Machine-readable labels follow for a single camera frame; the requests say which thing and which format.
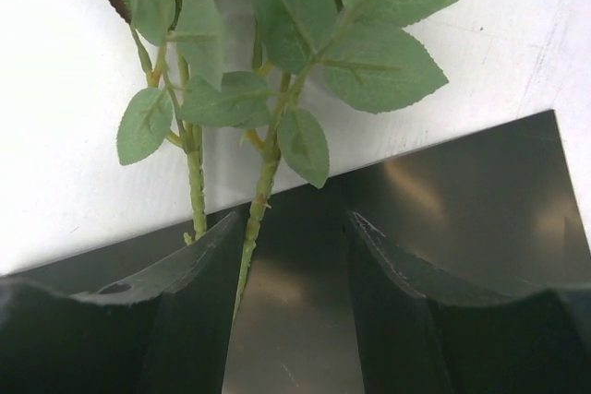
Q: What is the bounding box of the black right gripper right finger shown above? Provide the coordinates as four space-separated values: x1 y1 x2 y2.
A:
345 212 590 393

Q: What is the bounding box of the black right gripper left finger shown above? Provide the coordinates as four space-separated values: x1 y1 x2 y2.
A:
1 213 242 393

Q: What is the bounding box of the pink rose bouquet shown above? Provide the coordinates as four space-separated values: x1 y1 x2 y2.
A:
107 0 224 245

